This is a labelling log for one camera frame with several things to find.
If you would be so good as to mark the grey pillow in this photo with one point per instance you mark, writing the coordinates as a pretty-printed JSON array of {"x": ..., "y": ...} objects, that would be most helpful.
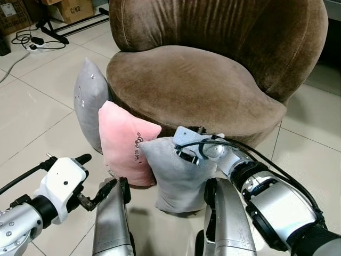
[
  {"x": 173, "y": 184},
  {"x": 89, "y": 101}
]

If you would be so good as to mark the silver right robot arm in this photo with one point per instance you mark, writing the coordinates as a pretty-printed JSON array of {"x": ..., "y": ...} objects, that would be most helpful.
[{"x": 282, "y": 208}]

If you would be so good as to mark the pink pillow with black print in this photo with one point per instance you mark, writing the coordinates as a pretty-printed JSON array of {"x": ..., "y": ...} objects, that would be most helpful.
[{"x": 123, "y": 144}]

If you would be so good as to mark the brown velvet sofa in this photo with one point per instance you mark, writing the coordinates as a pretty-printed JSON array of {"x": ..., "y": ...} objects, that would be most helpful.
[{"x": 202, "y": 80}]

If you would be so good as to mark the silver left robot leg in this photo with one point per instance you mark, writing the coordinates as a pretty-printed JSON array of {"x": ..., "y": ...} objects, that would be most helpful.
[{"x": 109, "y": 224}]

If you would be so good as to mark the silver robot leg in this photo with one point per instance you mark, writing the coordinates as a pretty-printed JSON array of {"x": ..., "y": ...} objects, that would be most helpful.
[
  {"x": 229, "y": 224},
  {"x": 109, "y": 224}
]

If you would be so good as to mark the silver right robot leg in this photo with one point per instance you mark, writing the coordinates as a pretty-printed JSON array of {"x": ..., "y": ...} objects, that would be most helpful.
[{"x": 229, "y": 224}]

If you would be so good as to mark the white power strip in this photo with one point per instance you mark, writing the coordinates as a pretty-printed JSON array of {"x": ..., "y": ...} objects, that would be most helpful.
[{"x": 35, "y": 47}]

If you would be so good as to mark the black metal stand base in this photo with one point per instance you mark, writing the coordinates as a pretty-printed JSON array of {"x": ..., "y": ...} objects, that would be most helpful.
[{"x": 53, "y": 32}]

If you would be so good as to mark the cardboard box with C/NO print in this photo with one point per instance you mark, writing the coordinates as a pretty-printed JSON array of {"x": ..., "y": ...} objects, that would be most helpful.
[{"x": 72, "y": 9}]

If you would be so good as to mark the cardboard box with white label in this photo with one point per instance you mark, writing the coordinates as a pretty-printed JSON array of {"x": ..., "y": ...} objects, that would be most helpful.
[{"x": 11, "y": 16}]

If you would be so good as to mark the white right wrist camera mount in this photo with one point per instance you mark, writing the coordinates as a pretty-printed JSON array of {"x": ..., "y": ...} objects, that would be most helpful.
[{"x": 186, "y": 136}]

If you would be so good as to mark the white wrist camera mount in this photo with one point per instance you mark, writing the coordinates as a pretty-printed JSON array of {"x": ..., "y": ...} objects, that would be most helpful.
[
  {"x": 61, "y": 184},
  {"x": 186, "y": 136}
]

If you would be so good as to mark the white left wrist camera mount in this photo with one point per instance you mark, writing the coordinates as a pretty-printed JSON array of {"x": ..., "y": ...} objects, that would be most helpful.
[{"x": 61, "y": 184}]

